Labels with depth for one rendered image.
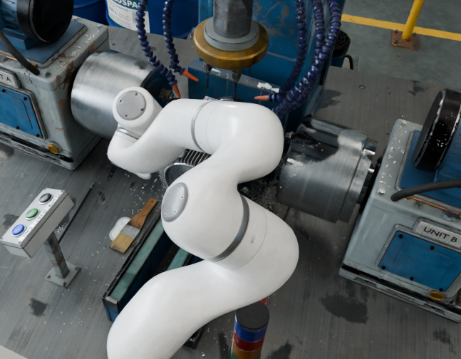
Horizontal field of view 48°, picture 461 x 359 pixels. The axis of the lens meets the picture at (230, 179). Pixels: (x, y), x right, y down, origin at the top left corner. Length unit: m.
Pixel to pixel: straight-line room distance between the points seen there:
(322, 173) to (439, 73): 2.45
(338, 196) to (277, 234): 0.58
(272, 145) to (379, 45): 3.03
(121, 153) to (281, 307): 0.65
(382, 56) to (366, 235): 2.41
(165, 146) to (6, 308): 0.72
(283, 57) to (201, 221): 0.93
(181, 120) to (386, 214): 0.58
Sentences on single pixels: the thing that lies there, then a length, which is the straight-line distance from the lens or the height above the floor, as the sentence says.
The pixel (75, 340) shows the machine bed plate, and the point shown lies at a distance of 1.40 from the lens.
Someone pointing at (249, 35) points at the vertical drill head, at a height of 1.36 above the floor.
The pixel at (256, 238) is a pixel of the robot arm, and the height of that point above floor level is 1.50.
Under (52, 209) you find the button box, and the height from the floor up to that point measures 1.07.
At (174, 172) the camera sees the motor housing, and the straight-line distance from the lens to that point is 1.41.
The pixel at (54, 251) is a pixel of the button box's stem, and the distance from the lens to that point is 1.37.
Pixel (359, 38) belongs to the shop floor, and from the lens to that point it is 3.74.
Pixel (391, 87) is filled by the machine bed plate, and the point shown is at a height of 0.80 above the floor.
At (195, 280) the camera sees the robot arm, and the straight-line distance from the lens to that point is 0.74.
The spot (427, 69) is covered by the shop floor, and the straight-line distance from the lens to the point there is 3.64.
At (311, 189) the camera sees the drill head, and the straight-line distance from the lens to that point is 1.28.
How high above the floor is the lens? 2.07
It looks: 51 degrees down
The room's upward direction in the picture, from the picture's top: 4 degrees clockwise
